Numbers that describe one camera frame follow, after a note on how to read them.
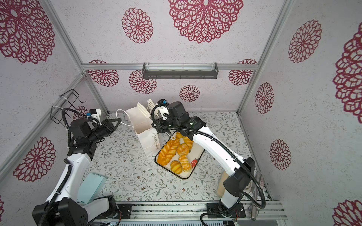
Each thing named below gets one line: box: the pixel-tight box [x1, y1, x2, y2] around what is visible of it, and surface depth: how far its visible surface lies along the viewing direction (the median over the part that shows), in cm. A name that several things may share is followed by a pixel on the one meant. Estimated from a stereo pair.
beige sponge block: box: [217, 170, 230, 199], surface depth 82 cm
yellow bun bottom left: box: [170, 160, 183, 175], surface depth 87 cm
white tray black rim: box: [154, 130, 206, 180], surface depth 94 cm
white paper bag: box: [116, 98, 162, 158], surface depth 82 cm
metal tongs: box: [136, 98, 156, 119], surface depth 70 cm
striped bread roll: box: [182, 136, 194, 151], surface depth 99 cm
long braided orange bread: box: [156, 138, 181, 166], surface depth 95 cm
